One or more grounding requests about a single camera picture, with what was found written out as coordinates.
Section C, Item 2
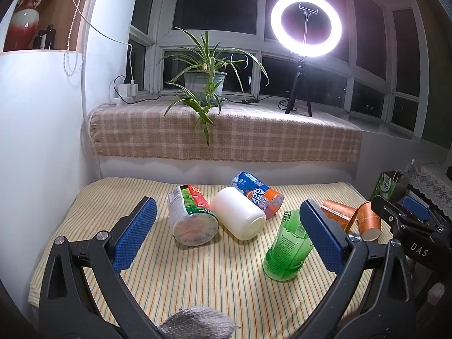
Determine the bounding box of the green tea bottle cup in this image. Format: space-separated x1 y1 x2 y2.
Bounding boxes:
263 210 313 282

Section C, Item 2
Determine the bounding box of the lying orange paper cup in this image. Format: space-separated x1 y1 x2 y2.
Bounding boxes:
321 200 358 233

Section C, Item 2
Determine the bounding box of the blue orange bottle cup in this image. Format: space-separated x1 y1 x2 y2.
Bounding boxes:
231 171 283 219

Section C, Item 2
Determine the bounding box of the white plastic cup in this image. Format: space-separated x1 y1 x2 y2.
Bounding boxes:
211 187 267 241

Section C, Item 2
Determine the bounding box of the gloved left hand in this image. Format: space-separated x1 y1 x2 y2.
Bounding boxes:
158 306 236 338

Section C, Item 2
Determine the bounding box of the green paper bag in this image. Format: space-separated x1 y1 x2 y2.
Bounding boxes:
371 171 409 203

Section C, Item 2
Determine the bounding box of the lace cloth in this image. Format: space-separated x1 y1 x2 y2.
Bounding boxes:
405 162 451 218

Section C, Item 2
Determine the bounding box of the striped table cloth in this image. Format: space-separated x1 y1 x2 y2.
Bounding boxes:
27 177 395 339

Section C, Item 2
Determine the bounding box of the plaid beige sill cloth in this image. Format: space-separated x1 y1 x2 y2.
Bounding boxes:
90 102 362 162

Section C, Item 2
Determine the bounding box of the potted spider plant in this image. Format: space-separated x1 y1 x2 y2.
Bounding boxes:
164 27 269 145

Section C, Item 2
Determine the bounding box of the white power adapter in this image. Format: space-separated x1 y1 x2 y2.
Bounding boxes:
119 83 138 99

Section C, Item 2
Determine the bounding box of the small black figurine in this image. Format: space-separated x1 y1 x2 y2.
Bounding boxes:
32 25 56 50

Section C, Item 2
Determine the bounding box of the red white vase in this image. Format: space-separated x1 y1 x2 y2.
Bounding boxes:
4 0 42 51

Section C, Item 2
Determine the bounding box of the black cable on sill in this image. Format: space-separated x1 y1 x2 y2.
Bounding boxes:
112 74 301 112

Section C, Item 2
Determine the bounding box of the ring light on tripod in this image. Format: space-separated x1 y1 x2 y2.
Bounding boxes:
270 0 342 114

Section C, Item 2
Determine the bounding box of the white cable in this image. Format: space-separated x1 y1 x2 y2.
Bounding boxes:
62 0 137 107

